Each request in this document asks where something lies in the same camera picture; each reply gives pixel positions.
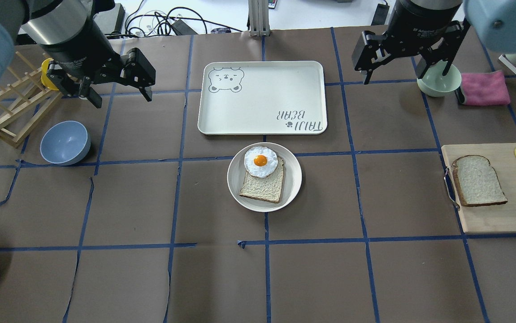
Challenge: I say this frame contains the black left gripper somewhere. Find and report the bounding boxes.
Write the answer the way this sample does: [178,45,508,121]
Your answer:
[38,19,156,109]

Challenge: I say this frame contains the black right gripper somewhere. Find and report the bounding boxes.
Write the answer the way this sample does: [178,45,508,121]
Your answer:
[352,0,469,85]

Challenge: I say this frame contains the bread slice from board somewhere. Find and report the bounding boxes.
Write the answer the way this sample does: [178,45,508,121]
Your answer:
[451,155,508,207]

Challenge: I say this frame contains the cream round plate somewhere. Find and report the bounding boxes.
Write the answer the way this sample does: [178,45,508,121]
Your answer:
[227,142,303,212]

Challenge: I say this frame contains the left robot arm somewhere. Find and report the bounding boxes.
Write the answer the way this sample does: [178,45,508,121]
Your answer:
[0,0,156,108]

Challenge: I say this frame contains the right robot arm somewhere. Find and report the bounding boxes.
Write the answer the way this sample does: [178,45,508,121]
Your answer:
[352,0,516,84]

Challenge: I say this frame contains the bottom bread slice on plate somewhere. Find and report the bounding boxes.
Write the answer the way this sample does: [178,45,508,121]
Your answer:
[238,157,285,204]

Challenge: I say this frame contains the green bowl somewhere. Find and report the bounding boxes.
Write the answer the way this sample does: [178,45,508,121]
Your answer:
[417,64,461,97]

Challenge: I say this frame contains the yellow cup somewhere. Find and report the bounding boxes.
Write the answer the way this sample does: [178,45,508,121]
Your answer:
[40,58,61,91]

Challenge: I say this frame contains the blue bowl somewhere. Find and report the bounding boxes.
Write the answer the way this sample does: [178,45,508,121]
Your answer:
[40,120,91,166]

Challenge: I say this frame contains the black power adapter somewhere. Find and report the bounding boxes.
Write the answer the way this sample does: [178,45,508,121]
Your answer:
[170,20,198,35]

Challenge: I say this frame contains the pink folded cloth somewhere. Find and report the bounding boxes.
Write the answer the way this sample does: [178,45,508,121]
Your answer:
[454,70,511,106]

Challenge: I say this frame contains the wooden dish rack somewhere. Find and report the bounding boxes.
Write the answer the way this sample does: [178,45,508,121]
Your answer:
[0,51,62,148]

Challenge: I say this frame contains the cream bear serving tray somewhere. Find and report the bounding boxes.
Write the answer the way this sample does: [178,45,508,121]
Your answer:
[198,61,328,135]

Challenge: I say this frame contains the fried egg toy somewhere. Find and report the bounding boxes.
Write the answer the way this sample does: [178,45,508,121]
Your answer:
[244,146,278,178]

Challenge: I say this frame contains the wooden cutting board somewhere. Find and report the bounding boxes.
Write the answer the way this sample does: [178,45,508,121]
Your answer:
[442,143,516,234]

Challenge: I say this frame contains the black cables bundle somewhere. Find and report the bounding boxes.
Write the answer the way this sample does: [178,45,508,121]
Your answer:
[123,0,243,37]

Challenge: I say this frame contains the aluminium frame post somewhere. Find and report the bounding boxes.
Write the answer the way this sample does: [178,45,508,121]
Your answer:
[247,0,271,37]

